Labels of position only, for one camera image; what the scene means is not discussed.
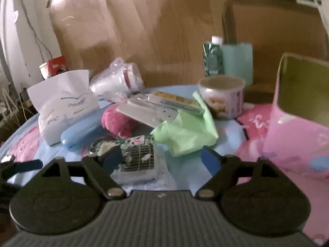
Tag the white blister pack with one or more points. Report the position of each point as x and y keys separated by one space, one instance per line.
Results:
x=144 y=113

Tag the white tissue pack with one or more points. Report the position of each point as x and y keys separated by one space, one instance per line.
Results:
x=61 y=108

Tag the printed tin can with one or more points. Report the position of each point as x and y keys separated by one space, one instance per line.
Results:
x=226 y=100

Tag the pink biscuit box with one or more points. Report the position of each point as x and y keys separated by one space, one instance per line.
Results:
x=290 y=139

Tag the bagged stack of white cups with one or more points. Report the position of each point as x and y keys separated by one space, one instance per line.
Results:
x=115 y=79

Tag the red snack box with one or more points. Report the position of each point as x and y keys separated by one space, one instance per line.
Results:
x=55 y=65

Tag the pink and blue printed tablecloth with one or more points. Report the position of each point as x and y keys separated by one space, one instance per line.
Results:
x=185 y=169

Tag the blue plastic case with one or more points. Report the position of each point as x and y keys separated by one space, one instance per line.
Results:
x=79 y=133

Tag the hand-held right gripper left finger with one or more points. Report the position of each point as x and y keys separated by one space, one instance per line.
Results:
x=113 y=158

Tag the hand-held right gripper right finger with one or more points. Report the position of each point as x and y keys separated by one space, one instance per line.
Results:
x=209 y=159

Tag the brown woven chair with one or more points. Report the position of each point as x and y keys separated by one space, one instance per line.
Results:
x=277 y=25

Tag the light green cloth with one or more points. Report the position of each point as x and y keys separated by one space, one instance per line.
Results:
x=185 y=133

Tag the yellow and white boxed pack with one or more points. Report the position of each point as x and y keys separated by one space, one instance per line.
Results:
x=174 y=100

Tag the wood grain board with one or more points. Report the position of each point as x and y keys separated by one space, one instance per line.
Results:
x=154 y=30

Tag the pink plush toy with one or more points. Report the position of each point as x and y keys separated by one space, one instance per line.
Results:
x=113 y=121

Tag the green carton with white cap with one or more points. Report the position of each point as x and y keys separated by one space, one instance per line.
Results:
x=212 y=56

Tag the patterned packet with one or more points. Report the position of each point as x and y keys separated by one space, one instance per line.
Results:
x=140 y=159

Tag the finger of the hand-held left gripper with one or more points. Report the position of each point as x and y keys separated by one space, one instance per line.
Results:
x=28 y=165

